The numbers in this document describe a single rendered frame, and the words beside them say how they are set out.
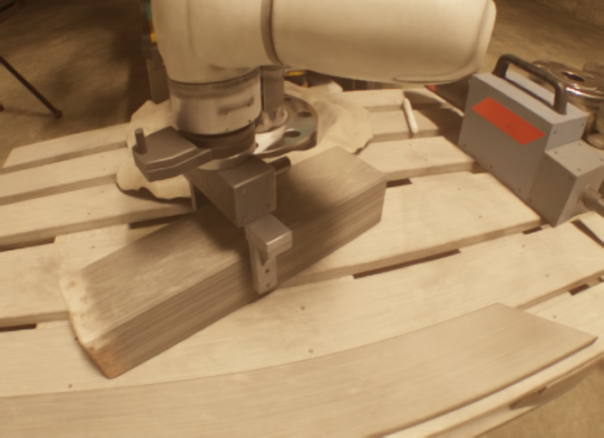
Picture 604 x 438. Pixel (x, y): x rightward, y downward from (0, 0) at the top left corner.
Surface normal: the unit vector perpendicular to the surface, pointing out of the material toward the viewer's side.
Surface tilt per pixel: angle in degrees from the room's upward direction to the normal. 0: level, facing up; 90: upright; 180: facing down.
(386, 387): 0
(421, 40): 94
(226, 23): 92
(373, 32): 89
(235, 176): 0
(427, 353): 0
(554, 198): 90
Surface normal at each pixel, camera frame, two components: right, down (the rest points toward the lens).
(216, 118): 0.22, 0.63
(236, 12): -0.24, 0.51
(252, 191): 0.64, 0.50
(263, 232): 0.00, -0.76
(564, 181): -0.91, 0.26
